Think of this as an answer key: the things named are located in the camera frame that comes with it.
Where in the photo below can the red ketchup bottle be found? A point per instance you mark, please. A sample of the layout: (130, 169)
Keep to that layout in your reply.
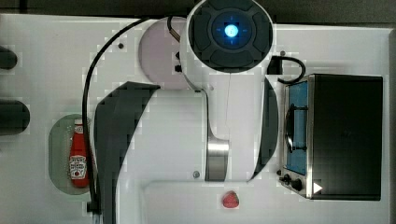
(78, 157)

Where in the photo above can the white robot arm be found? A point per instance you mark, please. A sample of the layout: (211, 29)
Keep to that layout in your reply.
(221, 128)

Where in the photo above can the green oval strainer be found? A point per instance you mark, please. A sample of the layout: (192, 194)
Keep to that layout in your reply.
(60, 142)

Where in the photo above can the lilac round plate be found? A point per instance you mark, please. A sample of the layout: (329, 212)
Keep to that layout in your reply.
(158, 51)

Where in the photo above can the red strawberry near oven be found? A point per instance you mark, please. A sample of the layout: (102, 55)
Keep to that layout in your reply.
(230, 200)

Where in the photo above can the black steel toaster oven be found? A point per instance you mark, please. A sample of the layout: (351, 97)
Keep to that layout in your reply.
(332, 137)

